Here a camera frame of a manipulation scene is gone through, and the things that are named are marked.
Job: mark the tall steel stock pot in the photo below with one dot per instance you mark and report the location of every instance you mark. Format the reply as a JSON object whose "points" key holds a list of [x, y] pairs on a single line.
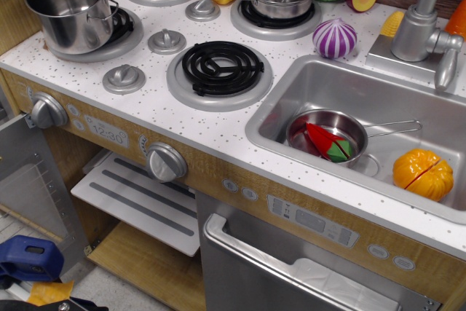
{"points": [[74, 26]]}

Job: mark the front left black burner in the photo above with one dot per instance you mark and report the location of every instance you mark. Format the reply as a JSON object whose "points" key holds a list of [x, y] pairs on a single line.
{"points": [[127, 34]]}

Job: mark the black burner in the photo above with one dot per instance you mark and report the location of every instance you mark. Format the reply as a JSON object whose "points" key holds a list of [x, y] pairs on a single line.
{"points": [[127, 34], [249, 22], [219, 76]]}

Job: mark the silver stovetop knob middle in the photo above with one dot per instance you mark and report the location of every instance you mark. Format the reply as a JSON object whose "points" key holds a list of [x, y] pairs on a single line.
{"points": [[166, 42]]}

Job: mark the silver stovetop knob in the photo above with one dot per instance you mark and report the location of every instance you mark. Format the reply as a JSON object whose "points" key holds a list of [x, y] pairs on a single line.
{"points": [[203, 11], [123, 79], [166, 42]]}

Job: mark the silver stovetop knob front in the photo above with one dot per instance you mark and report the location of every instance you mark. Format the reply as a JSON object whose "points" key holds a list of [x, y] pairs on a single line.
{"points": [[123, 79]]}

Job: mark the silver stovetop knob back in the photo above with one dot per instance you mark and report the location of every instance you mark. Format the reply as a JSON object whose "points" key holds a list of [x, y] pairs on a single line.
{"points": [[203, 11]]}

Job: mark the silver oven knob left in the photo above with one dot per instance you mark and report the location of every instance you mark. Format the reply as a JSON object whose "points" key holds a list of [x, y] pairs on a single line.
{"points": [[47, 111]]}

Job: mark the silver oven knob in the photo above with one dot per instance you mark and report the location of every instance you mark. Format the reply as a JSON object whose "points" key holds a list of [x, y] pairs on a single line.
{"points": [[164, 163], [47, 111]]}

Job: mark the back right black burner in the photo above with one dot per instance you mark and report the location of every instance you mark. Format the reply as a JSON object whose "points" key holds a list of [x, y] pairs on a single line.
{"points": [[249, 22]]}

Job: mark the front centre black burner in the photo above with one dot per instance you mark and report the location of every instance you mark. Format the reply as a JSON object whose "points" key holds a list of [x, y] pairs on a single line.
{"points": [[219, 76]]}

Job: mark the silver oven knob right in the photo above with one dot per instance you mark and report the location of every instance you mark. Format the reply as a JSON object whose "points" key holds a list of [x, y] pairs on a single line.
{"points": [[164, 163]]}

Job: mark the white oven rack shelf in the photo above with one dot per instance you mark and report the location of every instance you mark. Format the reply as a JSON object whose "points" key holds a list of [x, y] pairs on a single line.
{"points": [[124, 190]]}

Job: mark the open oven door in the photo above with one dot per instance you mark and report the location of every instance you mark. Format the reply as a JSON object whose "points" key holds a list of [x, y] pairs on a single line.
{"points": [[34, 200]]}

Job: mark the purple toy onion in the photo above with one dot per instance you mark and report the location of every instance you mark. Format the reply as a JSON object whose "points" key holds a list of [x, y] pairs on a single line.
{"points": [[334, 38]]}

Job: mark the blue clamp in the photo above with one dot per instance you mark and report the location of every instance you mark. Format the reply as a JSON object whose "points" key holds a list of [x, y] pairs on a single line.
{"points": [[27, 258]]}

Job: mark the small steel saucepan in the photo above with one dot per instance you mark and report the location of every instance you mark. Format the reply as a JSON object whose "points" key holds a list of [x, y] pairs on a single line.
{"points": [[345, 126]]}

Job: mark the red toy chili pepper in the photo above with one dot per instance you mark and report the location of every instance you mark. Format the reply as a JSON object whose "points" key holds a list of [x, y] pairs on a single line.
{"points": [[330, 146]]}

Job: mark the yellow toy corn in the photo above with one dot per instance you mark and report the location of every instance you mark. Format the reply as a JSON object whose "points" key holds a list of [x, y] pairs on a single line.
{"points": [[391, 24]]}

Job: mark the yellow cloth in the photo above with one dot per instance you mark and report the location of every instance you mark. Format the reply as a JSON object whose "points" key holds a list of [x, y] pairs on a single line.
{"points": [[43, 293]]}

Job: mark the silver sink basin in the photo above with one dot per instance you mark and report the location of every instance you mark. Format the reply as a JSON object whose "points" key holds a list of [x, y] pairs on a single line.
{"points": [[398, 115]]}

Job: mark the silver dishwasher door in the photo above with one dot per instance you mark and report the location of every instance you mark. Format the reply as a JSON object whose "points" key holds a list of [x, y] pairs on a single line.
{"points": [[248, 264]]}

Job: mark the silver toy faucet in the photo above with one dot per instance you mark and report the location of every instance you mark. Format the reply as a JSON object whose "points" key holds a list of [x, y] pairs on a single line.
{"points": [[419, 49]]}

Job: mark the orange toy carrot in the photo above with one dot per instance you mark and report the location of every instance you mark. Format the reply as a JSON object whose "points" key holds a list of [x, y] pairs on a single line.
{"points": [[457, 22]]}

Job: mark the orange toy pumpkin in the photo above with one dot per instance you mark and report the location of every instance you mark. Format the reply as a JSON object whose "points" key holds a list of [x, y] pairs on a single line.
{"points": [[423, 172]]}

